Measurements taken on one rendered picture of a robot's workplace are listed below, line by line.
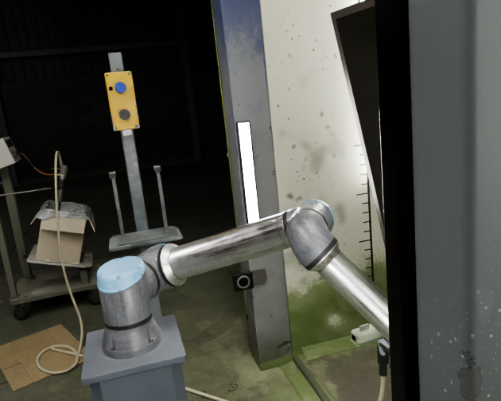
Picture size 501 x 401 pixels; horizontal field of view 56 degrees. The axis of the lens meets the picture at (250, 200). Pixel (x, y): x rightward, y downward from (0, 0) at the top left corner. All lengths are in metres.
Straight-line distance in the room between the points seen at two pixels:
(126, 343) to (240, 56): 1.31
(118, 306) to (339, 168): 1.33
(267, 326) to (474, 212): 2.25
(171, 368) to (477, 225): 1.35
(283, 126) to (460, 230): 2.02
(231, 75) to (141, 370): 1.31
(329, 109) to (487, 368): 2.10
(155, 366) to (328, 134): 1.38
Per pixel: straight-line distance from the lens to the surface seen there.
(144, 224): 2.40
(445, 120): 0.27
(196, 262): 1.55
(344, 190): 2.42
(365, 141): 1.84
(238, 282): 2.32
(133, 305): 1.52
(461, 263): 0.27
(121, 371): 1.53
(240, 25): 2.23
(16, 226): 4.02
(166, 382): 1.57
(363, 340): 1.71
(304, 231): 1.28
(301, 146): 2.30
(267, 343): 2.52
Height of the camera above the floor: 1.39
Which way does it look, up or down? 12 degrees down
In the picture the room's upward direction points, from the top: 6 degrees counter-clockwise
